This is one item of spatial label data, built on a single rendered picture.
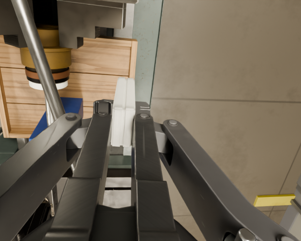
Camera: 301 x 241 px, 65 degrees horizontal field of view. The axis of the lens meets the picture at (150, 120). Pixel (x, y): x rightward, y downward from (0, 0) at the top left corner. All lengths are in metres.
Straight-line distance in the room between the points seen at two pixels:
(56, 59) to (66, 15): 0.07
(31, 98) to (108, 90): 0.21
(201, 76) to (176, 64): 0.20
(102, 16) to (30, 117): 0.44
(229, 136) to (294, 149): 0.66
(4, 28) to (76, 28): 0.10
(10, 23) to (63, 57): 0.09
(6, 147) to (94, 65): 0.42
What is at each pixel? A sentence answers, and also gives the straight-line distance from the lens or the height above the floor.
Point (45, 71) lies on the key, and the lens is 0.23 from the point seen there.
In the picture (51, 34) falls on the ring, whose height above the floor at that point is 1.11.
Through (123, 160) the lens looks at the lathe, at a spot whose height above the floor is 0.90.
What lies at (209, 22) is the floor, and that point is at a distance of 1.65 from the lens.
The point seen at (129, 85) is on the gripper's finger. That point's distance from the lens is 0.20.
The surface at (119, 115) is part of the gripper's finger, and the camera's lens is 0.16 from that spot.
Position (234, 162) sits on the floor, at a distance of 2.21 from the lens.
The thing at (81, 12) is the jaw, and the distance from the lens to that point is 0.43.
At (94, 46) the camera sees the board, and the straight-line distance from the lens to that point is 0.66.
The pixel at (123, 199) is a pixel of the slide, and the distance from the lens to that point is 0.81.
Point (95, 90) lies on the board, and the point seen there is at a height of 0.89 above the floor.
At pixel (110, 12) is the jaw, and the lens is 0.42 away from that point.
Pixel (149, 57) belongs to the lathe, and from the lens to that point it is 1.03.
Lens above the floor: 1.54
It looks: 61 degrees down
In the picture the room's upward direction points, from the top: 164 degrees clockwise
